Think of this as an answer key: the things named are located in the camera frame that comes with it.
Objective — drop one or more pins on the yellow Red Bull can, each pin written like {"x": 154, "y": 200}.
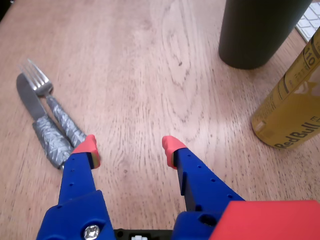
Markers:
{"x": 287, "y": 120}

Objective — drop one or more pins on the white keyboard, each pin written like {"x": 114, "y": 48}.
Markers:
{"x": 310, "y": 21}

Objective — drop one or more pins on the dark grey tumbler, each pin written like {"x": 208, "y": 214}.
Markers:
{"x": 252, "y": 32}

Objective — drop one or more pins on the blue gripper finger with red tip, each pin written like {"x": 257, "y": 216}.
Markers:
{"x": 200, "y": 180}
{"x": 77, "y": 200}

